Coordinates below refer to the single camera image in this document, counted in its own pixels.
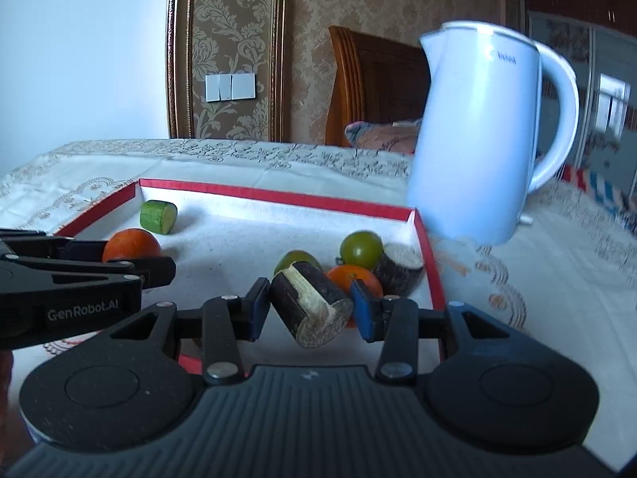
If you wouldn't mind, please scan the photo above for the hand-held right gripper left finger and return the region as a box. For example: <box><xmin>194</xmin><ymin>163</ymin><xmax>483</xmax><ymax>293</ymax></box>
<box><xmin>84</xmin><ymin>278</ymin><xmax>272</xmax><ymax>385</ymax></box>

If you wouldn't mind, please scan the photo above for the green cucumber piece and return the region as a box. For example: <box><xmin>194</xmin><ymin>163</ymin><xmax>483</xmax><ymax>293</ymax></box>
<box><xmin>139</xmin><ymin>200</ymin><xmax>178</xmax><ymax>235</ymax></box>

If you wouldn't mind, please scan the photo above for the colourful zigzag blanket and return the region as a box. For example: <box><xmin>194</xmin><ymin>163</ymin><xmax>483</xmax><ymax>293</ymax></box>
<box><xmin>562</xmin><ymin>164</ymin><xmax>637</xmax><ymax>230</ymax></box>

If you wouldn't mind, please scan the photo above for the notched sugarcane piece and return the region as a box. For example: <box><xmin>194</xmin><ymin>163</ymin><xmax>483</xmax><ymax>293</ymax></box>
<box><xmin>269</xmin><ymin>260</ymin><xmax>355</xmax><ymax>349</ymax></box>

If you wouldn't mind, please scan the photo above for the crumpled pink grey blanket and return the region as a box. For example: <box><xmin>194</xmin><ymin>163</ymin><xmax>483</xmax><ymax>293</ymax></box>
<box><xmin>344</xmin><ymin>118</ymin><xmax>424</xmax><ymax>155</ymax></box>

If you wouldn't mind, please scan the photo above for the red shallow cardboard box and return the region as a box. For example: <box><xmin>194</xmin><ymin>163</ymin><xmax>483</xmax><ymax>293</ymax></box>
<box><xmin>50</xmin><ymin>178</ymin><xmax>446</xmax><ymax>376</ymax></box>

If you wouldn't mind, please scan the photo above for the large orange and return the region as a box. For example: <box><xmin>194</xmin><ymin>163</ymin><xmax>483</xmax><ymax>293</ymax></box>
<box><xmin>102</xmin><ymin>228</ymin><xmax>162</xmax><ymax>264</ymax></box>

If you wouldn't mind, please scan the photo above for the wooden bed headboard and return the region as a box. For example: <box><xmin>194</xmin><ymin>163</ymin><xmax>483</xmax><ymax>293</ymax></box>
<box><xmin>326</xmin><ymin>26</ymin><xmax>431</xmax><ymax>149</ymax></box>

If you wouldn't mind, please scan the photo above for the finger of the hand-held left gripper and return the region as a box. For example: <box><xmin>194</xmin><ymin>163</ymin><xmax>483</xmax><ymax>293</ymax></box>
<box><xmin>0</xmin><ymin>229</ymin><xmax>107</xmax><ymax>262</ymax></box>
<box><xmin>0</xmin><ymin>255</ymin><xmax>176</xmax><ymax>290</ymax></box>

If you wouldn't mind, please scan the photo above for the white electric kettle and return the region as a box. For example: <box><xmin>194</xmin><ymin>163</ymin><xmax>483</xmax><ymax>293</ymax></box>
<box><xmin>405</xmin><ymin>21</ymin><xmax>580</xmax><ymax>246</ymax></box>

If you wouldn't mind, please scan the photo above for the green lime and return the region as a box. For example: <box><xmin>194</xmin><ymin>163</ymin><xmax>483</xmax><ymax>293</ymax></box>
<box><xmin>273</xmin><ymin>250</ymin><xmax>324</xmax><ymax>277</ymax></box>

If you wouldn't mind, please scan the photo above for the floral sliding door wardrobe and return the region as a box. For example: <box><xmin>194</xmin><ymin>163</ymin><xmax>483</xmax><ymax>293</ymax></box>
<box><xmin>522</xmin><ymin>10</ymin><xmax>637</xmax><ymax>170</ymax></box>

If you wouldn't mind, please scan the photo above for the small orange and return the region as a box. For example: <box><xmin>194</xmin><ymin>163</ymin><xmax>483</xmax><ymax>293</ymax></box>
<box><xmin>326</xmin><ymin>265</ymin><xmax>384</xmax><ymax>329</ymax></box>

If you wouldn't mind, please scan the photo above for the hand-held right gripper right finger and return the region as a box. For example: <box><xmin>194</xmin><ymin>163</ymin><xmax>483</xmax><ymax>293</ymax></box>
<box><xmin>350</xmin><ymin>279</ymin><xmax>548</xmax><ymax>384</ymax></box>

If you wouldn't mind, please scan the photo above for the olive green tomato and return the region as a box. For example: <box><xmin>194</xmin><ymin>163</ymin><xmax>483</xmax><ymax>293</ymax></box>
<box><xmin>339</xmin><ymin>230</ymin><xmax>385</xmax><ymax>267</ymax></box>

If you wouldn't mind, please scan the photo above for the white wall switch panel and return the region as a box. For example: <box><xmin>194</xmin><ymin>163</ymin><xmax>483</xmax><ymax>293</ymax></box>
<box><xmin>205</xmin><ymin>72</ymin><xmax>257</xmax><ymax>103</ymax></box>

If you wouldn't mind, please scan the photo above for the short sugarcane piece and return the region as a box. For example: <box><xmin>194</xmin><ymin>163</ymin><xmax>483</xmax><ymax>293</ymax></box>
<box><xmin>372</xmin><ymin>244</ymin><xmax>425</xmax><ymax>297</ymax></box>

